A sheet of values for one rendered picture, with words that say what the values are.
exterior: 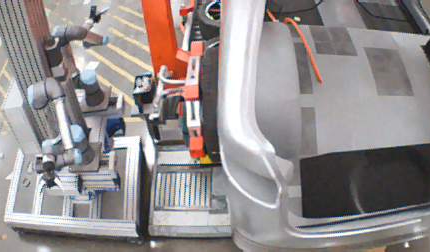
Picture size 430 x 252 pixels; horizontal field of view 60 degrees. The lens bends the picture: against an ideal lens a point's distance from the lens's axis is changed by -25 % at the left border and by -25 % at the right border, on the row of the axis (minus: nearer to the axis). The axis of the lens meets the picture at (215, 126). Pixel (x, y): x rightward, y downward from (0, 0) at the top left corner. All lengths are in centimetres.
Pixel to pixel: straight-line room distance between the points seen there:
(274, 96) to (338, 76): 57
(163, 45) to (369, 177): 158
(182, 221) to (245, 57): 173
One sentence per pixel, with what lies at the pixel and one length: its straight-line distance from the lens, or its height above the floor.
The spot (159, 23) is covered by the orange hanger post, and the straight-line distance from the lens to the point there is 293.
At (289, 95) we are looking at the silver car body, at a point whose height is 121.
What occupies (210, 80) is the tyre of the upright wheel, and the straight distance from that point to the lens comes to 248.
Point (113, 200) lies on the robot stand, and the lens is 327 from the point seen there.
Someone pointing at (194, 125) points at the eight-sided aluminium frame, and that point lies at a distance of 253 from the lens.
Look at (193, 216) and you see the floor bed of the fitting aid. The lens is 324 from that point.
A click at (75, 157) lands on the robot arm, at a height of 114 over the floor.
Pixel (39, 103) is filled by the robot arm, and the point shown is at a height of 138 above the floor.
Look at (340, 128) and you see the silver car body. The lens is 254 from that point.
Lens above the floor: 280
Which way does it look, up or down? 47 degrees down
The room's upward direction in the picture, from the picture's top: 8 degrees counter-clockwise
